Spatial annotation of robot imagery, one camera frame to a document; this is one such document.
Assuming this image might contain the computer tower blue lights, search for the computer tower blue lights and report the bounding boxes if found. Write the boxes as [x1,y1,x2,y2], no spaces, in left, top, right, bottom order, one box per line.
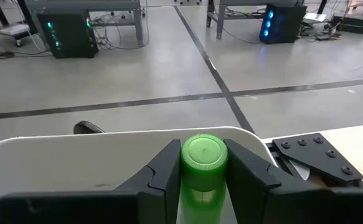
[258,3,308,45]

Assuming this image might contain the green plastic travel bottle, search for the green plastic travel bottle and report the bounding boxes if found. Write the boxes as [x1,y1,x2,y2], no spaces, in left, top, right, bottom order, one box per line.
[176,133,229,224]

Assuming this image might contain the white flat device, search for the white flat device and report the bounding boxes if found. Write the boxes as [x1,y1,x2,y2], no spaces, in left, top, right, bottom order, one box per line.
[301,12,328,25]

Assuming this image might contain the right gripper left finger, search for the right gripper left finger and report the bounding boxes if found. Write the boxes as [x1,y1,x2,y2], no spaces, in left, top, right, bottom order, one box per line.
[0,139,182,224]

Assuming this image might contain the black metal corner bracket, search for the black metal corner bracket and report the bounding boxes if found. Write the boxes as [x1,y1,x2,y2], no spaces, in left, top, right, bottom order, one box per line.
[266,133,363,189]

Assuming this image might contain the black flat case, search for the black flat case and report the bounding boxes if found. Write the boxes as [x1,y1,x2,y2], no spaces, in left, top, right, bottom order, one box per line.
[330,15,363,35]

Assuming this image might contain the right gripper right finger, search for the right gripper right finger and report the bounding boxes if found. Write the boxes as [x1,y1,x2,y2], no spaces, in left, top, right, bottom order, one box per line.
[223,138,363,224]

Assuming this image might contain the computer tower green lights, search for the computer tower green lights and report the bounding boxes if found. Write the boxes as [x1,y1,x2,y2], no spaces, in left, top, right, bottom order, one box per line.
[37,9,100,59]

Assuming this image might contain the black floor cable tangle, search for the black floor cable tangle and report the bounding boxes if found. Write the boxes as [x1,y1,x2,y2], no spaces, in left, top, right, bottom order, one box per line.
[92,11,149,51]

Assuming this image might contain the black rounded chair part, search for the black rounded chair part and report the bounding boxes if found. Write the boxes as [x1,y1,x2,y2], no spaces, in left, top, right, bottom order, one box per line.
[73,120,106,135]

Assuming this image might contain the dark floor cable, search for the dark floor cable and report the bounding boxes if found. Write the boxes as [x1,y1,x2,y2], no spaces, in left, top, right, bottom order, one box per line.
[0,49,53,60]

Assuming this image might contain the beige plastic bin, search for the beige plastic bin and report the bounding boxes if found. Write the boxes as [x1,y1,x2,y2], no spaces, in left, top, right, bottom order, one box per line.
[0,126,278,224]

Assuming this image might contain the grey wheeled cart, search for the grey wheeled cart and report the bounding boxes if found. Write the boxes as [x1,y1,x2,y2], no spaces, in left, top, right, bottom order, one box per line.
[0,22,32,48]

